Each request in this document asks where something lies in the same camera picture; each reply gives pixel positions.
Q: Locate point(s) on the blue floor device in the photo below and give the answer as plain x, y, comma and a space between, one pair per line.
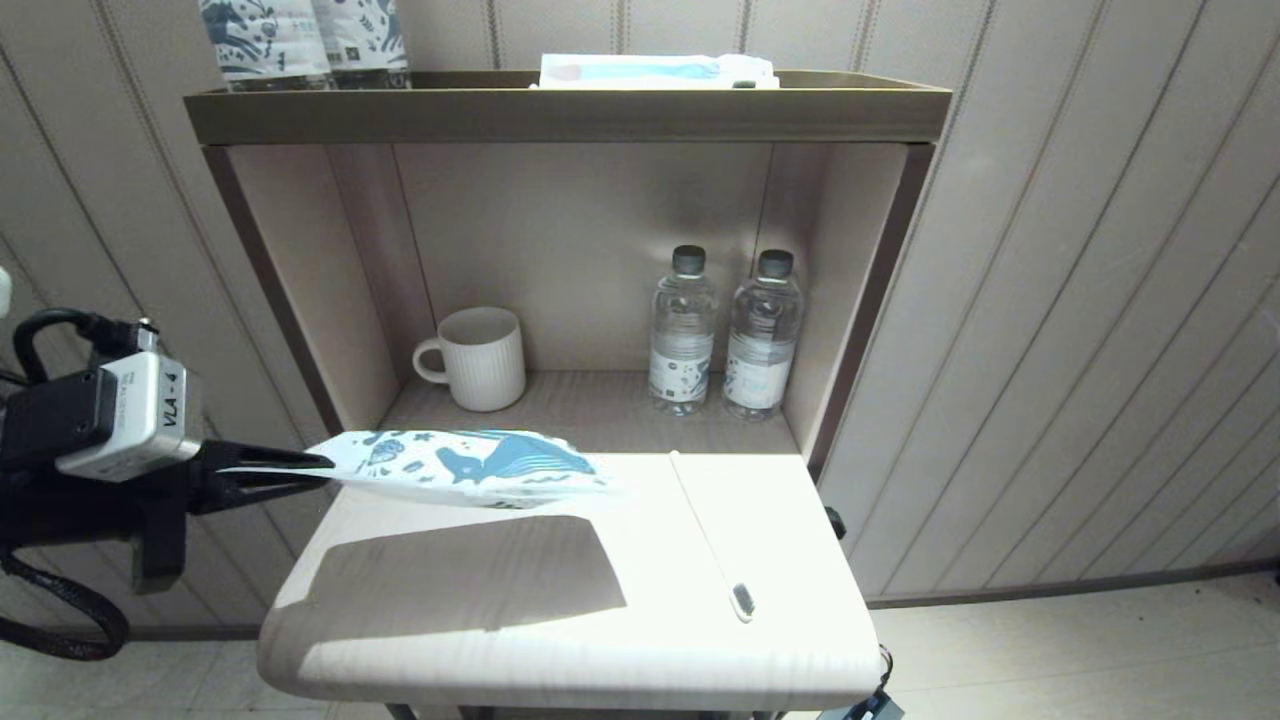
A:
865, 708

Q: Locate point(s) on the beige wooden shelf unit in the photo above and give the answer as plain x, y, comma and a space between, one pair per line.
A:
560, 115

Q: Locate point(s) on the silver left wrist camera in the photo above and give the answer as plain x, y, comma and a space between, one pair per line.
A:
140, 415

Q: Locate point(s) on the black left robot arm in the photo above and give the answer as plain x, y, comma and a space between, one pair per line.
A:
60, 510

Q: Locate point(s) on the white toothbrush dark bristles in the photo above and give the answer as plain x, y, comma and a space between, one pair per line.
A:
743, 600

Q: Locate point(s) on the clear plastic water bottle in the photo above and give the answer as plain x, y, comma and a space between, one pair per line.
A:
762, 345
683, 340

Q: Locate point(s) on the white blue-printed plastic bag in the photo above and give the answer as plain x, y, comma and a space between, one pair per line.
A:
470, 465

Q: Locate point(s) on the white ribbed mug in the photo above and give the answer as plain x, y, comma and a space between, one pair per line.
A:
485, 360

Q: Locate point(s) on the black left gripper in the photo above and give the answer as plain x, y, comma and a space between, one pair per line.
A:
160, 530

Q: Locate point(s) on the black power plug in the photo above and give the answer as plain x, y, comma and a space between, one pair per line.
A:
836, 522

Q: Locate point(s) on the white blue packet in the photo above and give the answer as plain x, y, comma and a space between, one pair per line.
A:
650, 70

